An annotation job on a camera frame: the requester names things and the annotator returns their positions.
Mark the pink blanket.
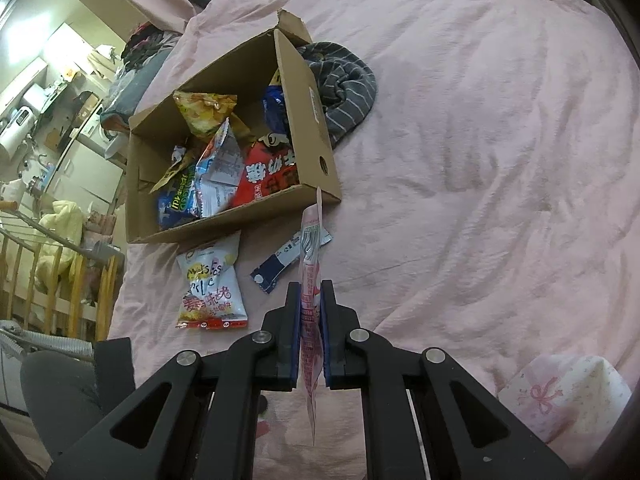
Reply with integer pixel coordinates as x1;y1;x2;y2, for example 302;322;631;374
82;0;640;480

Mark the cardboard box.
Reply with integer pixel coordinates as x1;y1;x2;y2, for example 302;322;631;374
125;9;344;245

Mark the white washing machine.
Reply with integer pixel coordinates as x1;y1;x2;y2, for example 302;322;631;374
90;120;129;162

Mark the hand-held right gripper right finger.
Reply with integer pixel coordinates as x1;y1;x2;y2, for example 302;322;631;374
321;279;571;480

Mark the blue white noodle packet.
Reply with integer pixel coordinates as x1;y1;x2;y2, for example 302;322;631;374
194;117;247;219

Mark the red snack bag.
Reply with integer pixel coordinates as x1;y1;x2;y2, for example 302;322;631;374
231;132;301;207

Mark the white chips bag red base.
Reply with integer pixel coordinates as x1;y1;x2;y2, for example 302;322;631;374
175;230;250;331

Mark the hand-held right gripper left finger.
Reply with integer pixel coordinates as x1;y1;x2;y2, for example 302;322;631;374
47;281;302;480

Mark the navy white snack packet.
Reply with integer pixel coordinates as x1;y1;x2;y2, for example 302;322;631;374
249;227;332;295

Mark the white kitchen appliance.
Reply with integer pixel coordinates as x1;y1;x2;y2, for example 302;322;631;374
0;106;39;159

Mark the white pillow pink bow print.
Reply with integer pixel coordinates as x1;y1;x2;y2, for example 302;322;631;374
497;353;634;447

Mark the brown snack packet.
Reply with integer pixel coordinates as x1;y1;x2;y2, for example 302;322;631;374
149;149;197;194

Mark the yellow snack packet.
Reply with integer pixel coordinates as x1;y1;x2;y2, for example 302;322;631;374
173;90;239;141

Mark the pile of dark clothes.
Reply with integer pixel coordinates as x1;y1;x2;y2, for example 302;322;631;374
122;22;182;69

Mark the pink snack packet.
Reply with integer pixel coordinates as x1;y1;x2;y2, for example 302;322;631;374
296;186;327;447

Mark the grey striped cloth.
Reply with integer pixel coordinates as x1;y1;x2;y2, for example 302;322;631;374
296;41;377;150

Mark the dark blue snack packet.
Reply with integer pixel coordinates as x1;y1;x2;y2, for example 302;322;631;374
263;67;292;142

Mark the white cabinet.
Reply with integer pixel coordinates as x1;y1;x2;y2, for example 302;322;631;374
47;139;126;212

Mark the wooden railing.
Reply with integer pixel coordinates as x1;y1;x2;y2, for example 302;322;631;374
0;199;126;342

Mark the yellow garment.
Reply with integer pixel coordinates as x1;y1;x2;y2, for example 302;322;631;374
37;199;86;294

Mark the blue snack bag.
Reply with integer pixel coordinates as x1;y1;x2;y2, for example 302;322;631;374
157;170;202;231

